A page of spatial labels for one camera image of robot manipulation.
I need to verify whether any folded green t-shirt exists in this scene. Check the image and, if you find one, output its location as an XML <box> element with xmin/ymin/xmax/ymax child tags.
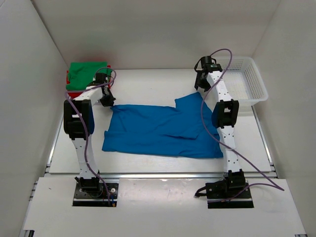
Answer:
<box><xmin>66</xmin><ymin>62</ymin><xmax>107</xmax><ymax>91</ymax></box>

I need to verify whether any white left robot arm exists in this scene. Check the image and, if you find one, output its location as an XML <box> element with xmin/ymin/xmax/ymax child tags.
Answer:
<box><xmin>64</xmin><ymin>72</ymin><xmax>116</xmax><ymax>197</ymax></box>

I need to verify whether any blue t-shirt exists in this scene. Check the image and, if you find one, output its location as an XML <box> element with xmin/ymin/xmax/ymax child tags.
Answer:
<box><xmin>102</xmin><ymin>92</ymin><xmax>223</xmax><ymax>158</ymax></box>

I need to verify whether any white plastic mesh basket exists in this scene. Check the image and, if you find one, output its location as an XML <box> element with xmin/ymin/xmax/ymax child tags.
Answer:
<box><xmin>216</xmin><ymin>56</ymin><xmax>268</xmax><ymax>107</ymax></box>

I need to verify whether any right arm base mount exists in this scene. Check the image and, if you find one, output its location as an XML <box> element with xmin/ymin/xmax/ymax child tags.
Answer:
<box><xmin>194</xmin><ymin>170</ymin><xmax>254</xmax><ymax>209</ymax></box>

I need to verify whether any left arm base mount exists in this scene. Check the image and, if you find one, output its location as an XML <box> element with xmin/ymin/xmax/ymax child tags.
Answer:
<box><xmin>72</xmin><ymin>177</ymin><xmax>119</xmax><ymax>207</ymax></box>

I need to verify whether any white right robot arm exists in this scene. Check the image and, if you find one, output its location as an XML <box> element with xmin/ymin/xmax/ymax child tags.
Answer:
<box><xmin>194</xmin><ymin>56</ymin><xmax>242</xmax><ymax>177</ymax></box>

